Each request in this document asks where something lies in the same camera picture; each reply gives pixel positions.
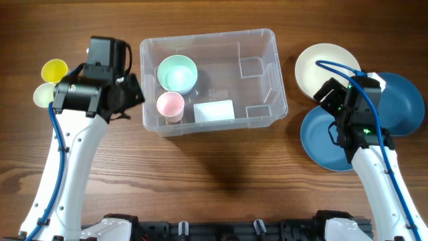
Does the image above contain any cream plate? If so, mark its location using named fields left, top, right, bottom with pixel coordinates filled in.
left=295, top=44, right=360, bottom=100

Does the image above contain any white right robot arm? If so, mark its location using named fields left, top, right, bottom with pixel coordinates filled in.
left=314, top=76, right=427, bottom=240

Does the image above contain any dark blue plate right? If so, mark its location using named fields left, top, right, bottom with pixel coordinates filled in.
left=378, top=72, right=425, bottom=137

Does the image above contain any blue plate front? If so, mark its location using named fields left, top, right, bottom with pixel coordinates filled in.
left=300, top=106, right=352, bottom=171

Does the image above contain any cream plastic cup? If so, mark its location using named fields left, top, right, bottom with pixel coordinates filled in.
left=33, top=83, right=56, bottom=108

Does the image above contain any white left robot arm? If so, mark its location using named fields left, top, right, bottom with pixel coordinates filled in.
left=19, top=74, right=144, bottom=240

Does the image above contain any clear plastic storage bin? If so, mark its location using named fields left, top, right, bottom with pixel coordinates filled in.
left=140, top=28, right=288, bottom=137

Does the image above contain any yellow plastic cup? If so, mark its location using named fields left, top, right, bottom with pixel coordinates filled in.
left=41, top=59, right=69, bottom=84

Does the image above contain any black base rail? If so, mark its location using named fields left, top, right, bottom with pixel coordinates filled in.
left=137, top=219, right=323, bottom=241

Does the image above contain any mint green bowl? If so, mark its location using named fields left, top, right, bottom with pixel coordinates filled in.
left=157, top=55, right=198, bottom=92

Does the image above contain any pink plastic cup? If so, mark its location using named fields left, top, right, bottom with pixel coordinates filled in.
left=156, top=92, right=185, bottom=123

